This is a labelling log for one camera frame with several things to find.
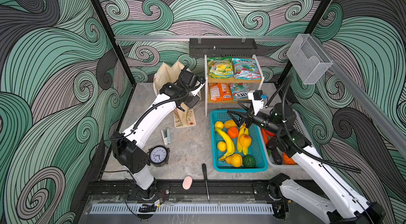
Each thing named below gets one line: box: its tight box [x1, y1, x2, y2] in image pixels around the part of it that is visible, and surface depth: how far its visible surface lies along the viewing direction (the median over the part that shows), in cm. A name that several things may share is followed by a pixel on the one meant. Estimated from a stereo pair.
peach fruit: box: [238, 134, 252, 148], surface depth 84 cm
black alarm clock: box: [146, 144, 171, 167], surface depth 83 cm
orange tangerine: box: [227, 126, 239, 139], surface depth 89 cm
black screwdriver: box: [201, 163, 210, 202], surface depth 79 cm
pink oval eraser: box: [181, 175, 193, 191], surface depth 76 cm
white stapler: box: [160, 127, 171, 146], surface depth 92 cm
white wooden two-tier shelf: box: [204, 53, 265, 118], surface depth 78 cm
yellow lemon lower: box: [217, 141, 227, 152], surface depth 85 cm
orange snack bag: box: [209, 82, 233, 102], surface depth 94 cm
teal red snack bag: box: [232, 57, 262, 80], surface depth 79 cm
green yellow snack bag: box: [207, 56, 235, 79], surface depth 79 cm
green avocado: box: [242, 154, 256, 169], surface depth 80 cm
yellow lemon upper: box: [214, 120, 224, 130], surface depth 94 cm
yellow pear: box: [225, 153, 243, 168], surface depth 80 cm
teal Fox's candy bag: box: [229, 82, 251, 101], surface depth 95 cm
